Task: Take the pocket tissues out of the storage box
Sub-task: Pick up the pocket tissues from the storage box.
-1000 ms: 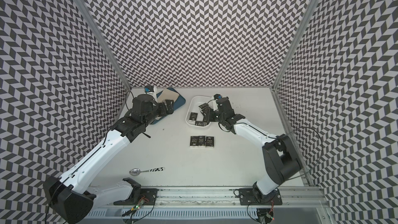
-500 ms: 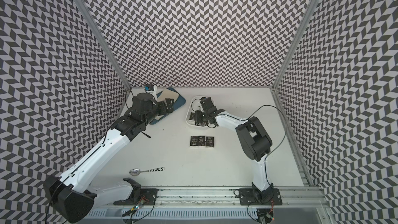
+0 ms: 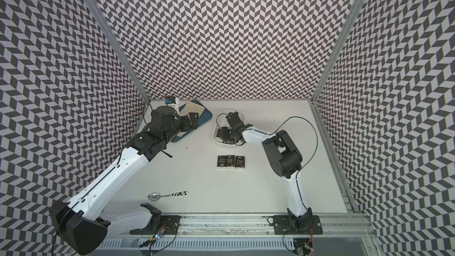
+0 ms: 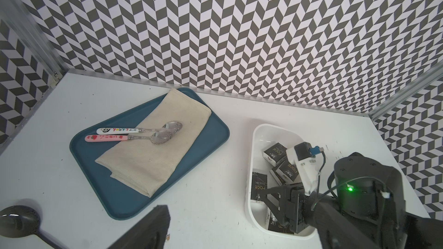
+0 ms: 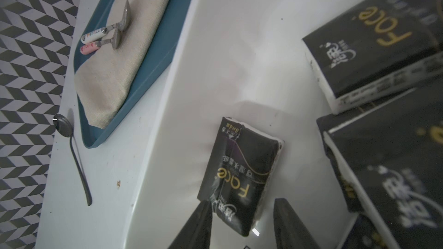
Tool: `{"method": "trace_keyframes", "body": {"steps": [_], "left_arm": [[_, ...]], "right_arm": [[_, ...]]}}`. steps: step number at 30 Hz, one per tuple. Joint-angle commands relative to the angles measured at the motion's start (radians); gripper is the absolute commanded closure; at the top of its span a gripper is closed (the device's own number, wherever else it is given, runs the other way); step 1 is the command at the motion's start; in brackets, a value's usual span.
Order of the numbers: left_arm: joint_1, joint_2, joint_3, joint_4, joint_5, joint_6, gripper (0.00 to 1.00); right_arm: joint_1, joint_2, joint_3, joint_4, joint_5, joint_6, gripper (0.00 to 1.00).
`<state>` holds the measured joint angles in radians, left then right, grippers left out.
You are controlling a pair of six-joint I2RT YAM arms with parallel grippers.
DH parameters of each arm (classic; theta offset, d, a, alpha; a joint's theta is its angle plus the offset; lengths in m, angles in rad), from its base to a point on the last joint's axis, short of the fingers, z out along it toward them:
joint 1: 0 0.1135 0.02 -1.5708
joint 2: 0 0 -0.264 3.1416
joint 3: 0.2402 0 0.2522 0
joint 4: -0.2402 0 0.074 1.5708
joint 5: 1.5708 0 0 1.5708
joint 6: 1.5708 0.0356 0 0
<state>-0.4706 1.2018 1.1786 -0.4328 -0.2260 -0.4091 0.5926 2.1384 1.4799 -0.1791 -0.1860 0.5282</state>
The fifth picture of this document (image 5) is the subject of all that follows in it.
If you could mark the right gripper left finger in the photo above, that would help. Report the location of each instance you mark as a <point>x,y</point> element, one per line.
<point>196,233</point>

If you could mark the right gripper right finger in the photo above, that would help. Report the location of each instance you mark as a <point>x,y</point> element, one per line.
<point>290,231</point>

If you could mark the black tissue pack four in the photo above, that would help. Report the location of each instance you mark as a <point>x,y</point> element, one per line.
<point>238,171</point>

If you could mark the white storage box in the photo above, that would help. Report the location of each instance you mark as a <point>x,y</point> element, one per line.
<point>243,59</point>

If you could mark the black tissue pack seven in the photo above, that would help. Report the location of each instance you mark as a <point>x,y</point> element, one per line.
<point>361,234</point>

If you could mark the black tissue pack six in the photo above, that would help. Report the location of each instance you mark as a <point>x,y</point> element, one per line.
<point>392,156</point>

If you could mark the beige folded cloth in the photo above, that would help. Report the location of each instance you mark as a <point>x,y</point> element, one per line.
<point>103,81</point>

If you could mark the black tissue pack five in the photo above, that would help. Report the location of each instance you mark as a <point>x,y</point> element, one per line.
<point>375,49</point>

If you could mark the pink handled spoon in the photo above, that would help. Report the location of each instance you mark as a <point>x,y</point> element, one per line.
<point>95,45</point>

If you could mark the white handled spoon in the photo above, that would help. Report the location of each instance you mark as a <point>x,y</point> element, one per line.
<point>103,31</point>

